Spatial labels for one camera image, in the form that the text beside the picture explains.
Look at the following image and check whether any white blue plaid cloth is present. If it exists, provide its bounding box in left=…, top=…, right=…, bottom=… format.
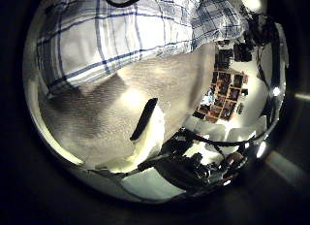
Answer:
left=35, top=0, right=245, bottom=97

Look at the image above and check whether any black storage case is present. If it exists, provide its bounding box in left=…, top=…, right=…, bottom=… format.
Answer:
left=233, top=42, right=254, bottom=63

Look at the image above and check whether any seated person light shirt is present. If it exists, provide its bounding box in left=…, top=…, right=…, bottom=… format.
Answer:
left=202, top=88, right=216, bottom=107

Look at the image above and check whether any wooden cubby shelf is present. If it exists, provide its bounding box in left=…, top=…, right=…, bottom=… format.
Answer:
left=193, top=40, right=250, bottom=123

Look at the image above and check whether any black curved cable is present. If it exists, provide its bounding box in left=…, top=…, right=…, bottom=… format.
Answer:
left=190, top=121, right=280, bottom=147

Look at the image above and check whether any black hanging cable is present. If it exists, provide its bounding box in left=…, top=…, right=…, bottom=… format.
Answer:
left=103, top=0, right=153, bottom=9

